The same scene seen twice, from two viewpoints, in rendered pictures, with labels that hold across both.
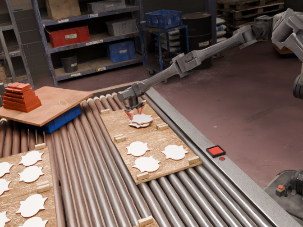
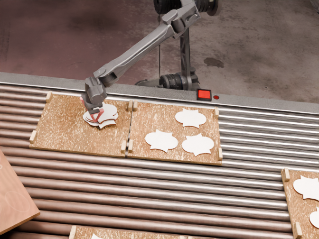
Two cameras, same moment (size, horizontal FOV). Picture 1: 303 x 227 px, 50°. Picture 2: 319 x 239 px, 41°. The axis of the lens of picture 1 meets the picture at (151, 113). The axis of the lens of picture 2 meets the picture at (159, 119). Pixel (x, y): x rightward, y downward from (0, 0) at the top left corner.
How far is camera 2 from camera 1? 186 cm
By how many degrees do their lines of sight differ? 62
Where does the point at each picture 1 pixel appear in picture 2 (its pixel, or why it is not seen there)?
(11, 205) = not seen: outside the picture
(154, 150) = (174, 130)
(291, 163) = not seen: hidden behind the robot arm
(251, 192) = (269, 105)
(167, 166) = (210, 133)
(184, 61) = (185, 19)
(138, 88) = (111, 75)
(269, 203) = (286, 104)
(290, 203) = not seen: hidden behind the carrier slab
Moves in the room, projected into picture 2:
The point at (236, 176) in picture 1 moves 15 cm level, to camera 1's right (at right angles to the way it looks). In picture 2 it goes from (246, 102) to (252, 85)
